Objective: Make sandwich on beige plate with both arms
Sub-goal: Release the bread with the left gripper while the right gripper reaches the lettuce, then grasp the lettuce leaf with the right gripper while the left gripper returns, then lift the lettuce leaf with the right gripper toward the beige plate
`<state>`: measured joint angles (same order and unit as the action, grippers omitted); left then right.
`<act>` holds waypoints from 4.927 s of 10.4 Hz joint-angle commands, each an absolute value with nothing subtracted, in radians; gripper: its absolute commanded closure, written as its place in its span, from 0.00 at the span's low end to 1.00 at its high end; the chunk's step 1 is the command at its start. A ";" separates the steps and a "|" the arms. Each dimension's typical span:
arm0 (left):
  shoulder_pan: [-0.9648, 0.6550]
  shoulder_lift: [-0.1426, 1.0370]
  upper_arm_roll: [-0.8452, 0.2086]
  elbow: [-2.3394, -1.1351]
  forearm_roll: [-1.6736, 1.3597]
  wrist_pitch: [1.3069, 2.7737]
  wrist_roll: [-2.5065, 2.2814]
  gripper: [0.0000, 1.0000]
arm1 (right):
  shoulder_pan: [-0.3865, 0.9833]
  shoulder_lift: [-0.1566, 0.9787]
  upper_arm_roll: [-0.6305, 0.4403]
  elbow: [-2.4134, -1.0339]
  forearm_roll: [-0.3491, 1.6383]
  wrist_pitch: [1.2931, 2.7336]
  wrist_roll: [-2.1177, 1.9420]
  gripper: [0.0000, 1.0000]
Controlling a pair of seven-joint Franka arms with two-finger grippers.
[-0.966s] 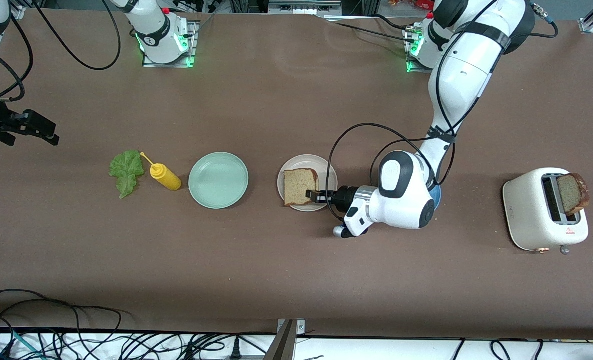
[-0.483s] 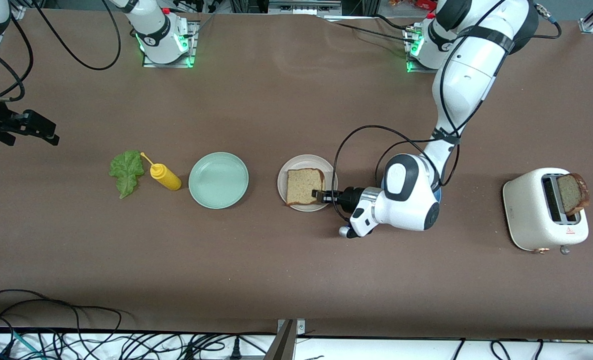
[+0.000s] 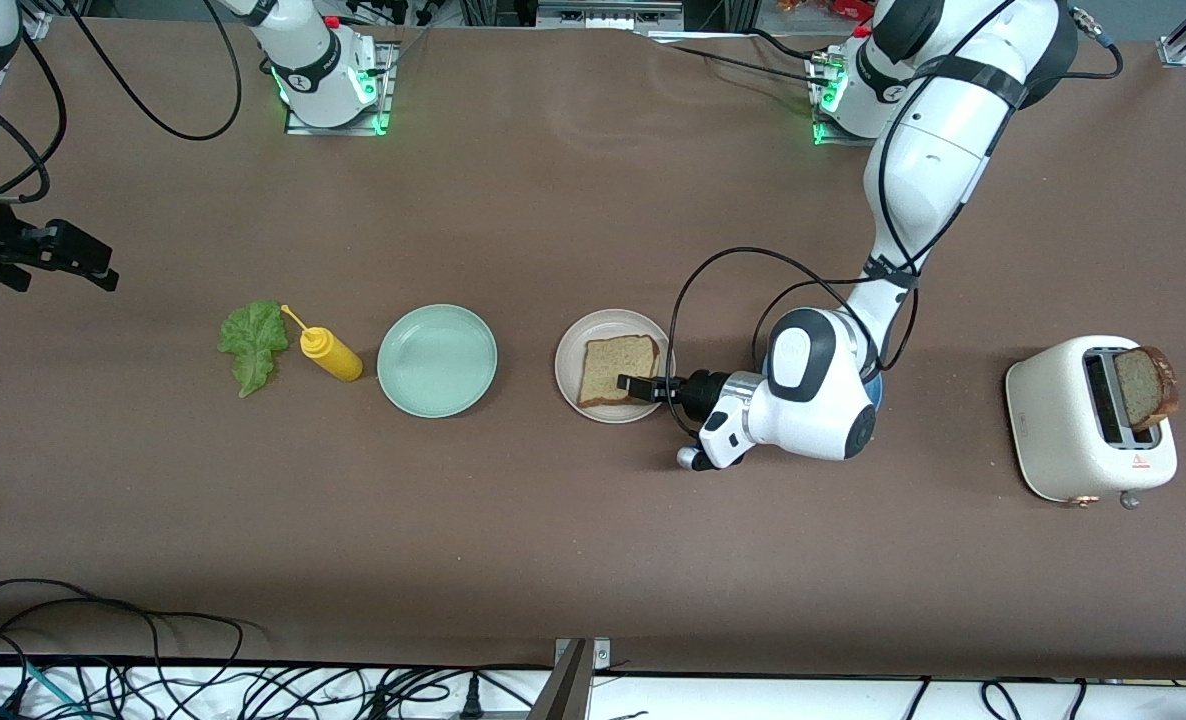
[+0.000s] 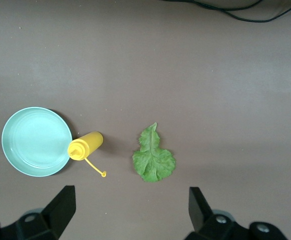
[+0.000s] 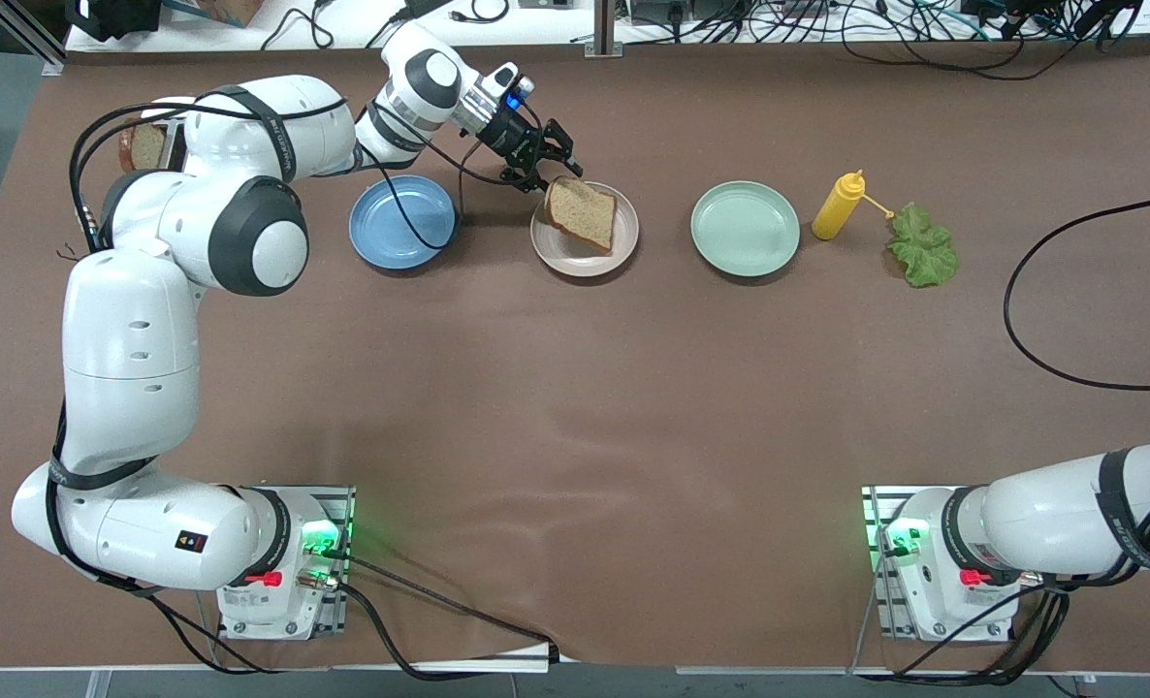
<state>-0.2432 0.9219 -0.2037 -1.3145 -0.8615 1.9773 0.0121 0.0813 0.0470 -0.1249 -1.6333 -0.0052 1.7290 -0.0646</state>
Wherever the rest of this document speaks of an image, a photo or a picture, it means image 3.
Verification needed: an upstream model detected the grey metal bracket post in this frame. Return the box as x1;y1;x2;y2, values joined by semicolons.
528;637;614;720

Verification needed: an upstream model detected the red snack packet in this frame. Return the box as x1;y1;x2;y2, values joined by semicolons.
778;0;879;23

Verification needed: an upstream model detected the thin black cable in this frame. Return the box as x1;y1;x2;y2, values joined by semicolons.
0;578;164;626
0;608;246;666

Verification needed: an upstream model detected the black base power cable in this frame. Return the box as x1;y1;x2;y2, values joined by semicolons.
668;28;834;86

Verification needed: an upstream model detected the yellow squeeze bottle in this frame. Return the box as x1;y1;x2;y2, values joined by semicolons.
280;305;364;383

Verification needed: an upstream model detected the green lettuce leaf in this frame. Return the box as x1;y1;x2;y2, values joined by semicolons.
218;300;291;399

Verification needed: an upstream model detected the mint green plate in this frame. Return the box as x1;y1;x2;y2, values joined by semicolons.
377;304;499;419

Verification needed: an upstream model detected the white toaster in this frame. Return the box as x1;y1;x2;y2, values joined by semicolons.
1005;335;1179;509

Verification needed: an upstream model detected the brown bread slice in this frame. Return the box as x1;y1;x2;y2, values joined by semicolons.
1113;346;1180;432
578;335;662;408

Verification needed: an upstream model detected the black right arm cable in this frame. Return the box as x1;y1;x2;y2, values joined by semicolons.
0;0;244;203

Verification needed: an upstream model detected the beige plate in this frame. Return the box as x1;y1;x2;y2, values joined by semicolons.
554;309;677;424

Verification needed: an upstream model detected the grey metal equipment box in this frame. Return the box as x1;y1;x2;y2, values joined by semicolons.
536;0;684;31

